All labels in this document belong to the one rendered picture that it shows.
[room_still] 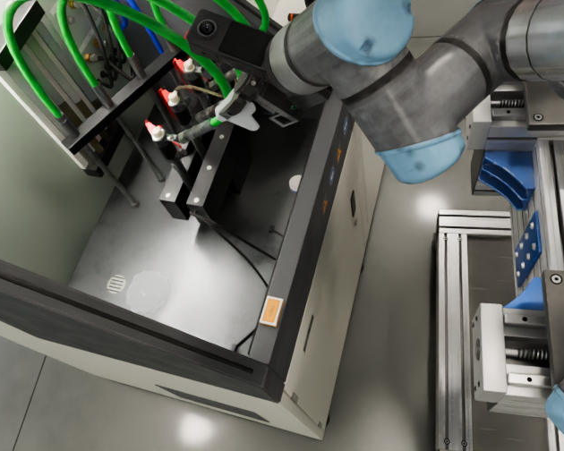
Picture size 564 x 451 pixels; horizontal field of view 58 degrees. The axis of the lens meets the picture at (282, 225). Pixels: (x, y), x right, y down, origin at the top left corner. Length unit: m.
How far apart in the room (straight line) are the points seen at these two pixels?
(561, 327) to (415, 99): 0.46
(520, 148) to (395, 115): 0.68
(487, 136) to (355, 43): 0.69
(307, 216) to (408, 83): 0.55
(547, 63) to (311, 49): 0.20
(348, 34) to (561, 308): 0.55
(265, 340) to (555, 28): 0.64
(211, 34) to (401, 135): 0.25
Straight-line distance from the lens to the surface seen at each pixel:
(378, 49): 0.44
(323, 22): 0.45
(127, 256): 1.21
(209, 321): 1.07
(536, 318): 0.87
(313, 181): 1.02
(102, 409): 2.08
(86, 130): 1.07
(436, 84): 0.49
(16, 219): 1.11
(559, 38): 0.49
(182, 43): 0.71
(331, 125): 1.10
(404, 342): 1.86
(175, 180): 1.07
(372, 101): 0.47
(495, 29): 0.53
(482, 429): 1.62
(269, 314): 0.90
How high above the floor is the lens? 1.80
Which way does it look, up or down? 60 degrees down
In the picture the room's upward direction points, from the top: 21 degrees counter-clockwise
